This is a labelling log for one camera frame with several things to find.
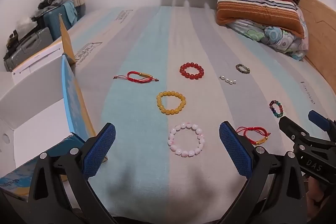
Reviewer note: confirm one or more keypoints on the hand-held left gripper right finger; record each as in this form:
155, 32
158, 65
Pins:
233, 153

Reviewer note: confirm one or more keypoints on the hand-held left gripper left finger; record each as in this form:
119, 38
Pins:
101, 150

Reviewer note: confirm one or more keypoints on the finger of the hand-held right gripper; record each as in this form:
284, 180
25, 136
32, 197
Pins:
291, 129
319, 117

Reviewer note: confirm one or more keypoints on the white box with blue edges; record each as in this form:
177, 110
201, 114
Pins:
31, 121

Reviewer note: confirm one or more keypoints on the person's right hand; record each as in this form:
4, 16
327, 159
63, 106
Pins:
316, 192

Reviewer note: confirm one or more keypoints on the wooden headboard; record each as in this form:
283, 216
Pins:
320, 29

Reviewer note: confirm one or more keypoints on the floral quilt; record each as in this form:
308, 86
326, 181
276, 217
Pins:
275, 37

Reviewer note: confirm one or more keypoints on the white box with yellow edges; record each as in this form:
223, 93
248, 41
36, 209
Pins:
39, 56

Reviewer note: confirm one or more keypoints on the striped red pillow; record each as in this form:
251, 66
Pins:
254, 8

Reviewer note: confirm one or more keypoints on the grey suitcase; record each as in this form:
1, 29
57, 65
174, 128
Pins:
31, 40

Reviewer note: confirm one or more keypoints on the teal suitcase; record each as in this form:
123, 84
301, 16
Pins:
52, 22

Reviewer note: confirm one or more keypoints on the dark cluttered items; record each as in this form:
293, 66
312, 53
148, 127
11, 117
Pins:
14, 40

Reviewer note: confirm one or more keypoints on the teal cloth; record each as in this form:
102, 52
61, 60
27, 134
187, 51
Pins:
70, 11

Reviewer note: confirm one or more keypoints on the white crumpled bag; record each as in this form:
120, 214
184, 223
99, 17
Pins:
26, 23

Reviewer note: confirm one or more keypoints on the black bundle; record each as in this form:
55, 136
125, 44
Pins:
47, 1

